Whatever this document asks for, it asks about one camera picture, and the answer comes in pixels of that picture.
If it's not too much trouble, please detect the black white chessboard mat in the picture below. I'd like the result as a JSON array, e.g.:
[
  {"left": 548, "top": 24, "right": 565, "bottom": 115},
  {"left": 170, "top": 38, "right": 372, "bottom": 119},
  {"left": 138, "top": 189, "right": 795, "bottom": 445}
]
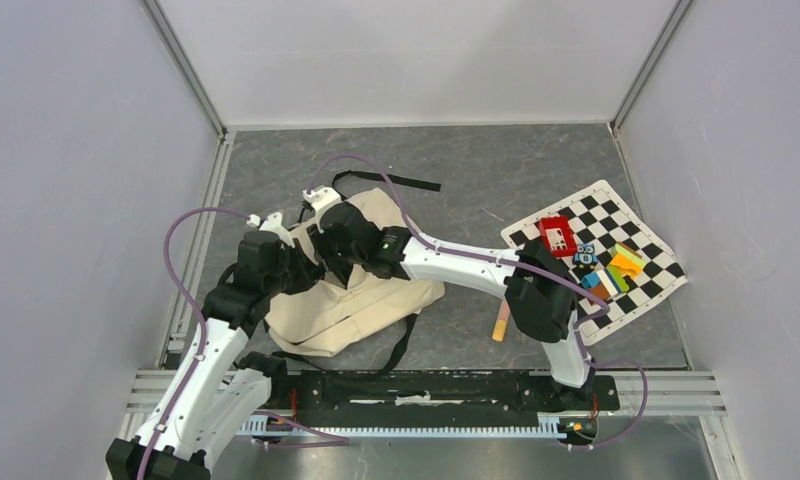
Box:
[{"left": 501, "top": 180, "right": 687, "bottom": 345}]

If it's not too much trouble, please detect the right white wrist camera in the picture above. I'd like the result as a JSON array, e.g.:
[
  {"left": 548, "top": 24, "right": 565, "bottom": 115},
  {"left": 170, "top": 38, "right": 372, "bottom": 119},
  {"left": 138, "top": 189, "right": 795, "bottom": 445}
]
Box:
[{"left": 303, "top": 186, "right": 342, "bottom": 217}]

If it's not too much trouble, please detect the red toy block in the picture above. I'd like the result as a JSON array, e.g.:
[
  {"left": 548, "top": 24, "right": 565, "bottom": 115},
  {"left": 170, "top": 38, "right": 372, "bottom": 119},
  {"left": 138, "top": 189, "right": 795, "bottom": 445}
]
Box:
[{"left": 538, "top": 215, "right": 577, "bottom": 258}]

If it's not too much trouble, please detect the beige canvas backpack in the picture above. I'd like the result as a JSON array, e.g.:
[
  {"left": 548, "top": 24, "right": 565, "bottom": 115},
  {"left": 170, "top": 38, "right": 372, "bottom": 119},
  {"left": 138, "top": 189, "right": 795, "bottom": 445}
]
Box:
[{"left": 259, "top": 185, "right": 445, "bottom": 359}]

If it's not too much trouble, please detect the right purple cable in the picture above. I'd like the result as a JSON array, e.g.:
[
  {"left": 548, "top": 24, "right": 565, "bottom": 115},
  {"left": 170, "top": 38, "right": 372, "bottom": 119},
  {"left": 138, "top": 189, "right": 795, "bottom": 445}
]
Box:
[{"left": 305, "top": 154, "right": 650, "bottom": 452}]

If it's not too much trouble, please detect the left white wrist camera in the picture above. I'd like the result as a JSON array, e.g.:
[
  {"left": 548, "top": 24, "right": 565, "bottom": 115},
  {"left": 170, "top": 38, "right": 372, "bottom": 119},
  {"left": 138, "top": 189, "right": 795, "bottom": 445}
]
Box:
[{"left": 246, "top": 211, "right": 295, "bottom": 247}]

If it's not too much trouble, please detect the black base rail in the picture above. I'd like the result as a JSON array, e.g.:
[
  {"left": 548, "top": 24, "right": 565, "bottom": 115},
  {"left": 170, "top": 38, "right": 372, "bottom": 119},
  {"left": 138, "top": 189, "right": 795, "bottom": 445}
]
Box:
[{"left": 263, "top": 370, "right": 621, "bottom": 437}]

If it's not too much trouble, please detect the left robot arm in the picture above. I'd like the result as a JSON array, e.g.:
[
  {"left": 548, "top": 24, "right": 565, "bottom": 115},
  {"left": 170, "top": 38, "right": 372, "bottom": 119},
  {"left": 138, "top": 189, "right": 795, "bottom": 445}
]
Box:
[{"left": 106, "top": 230, "right": 323, "bottom": 479}]

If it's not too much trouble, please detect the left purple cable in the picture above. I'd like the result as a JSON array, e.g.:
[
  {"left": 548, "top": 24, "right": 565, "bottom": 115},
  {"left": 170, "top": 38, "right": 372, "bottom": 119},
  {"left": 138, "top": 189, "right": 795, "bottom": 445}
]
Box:
[{"left": 136, "top": 206, "right": 352, "bottom": 480}]

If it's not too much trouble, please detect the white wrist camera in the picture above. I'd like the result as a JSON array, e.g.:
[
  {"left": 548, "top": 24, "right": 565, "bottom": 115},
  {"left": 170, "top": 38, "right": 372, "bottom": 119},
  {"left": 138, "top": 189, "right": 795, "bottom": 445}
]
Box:
[
  {"left": 303, "top": 186, "right": 342, "bottom": 217},
  {"left": 246, "top": 211, "right": 295, "bottom": 247}
]

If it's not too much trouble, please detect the purple cable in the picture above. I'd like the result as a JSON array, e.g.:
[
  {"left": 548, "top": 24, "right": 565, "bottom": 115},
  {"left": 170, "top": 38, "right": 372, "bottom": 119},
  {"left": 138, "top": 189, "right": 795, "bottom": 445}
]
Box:
[
  {"left": 136, "top": 206, "right": 352, "bottom": 480},
  {"left": 305, "top": 154, "right": 650, "bottom": 452}
]

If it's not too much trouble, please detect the colourful toy block pile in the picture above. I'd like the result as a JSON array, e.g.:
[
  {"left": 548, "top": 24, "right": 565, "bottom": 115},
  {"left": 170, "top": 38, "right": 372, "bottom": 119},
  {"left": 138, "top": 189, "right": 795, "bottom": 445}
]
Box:
[{"left": 580, "top": 243, "right": 647, "bottom": 301}]

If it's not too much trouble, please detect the blue owl figure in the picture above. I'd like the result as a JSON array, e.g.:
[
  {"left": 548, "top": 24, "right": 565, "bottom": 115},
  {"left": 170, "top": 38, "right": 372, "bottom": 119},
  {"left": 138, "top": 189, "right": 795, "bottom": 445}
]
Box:
[{"left": 572, "top": 243, "right": 598, "bottom": 270}]

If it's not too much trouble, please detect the orange highlighter pen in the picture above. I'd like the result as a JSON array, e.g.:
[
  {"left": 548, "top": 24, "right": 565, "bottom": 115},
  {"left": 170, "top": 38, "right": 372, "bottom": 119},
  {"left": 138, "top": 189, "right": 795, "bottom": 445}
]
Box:
[{"left": 491, "top": 320, "right": 508, "bottom": 342}]

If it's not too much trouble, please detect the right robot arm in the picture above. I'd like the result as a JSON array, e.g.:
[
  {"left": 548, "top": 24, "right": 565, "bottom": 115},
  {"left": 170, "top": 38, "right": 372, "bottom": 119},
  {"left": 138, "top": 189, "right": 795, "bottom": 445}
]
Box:
[{"left": 313, "top": 201, "right": 594, "bottom": 408}]

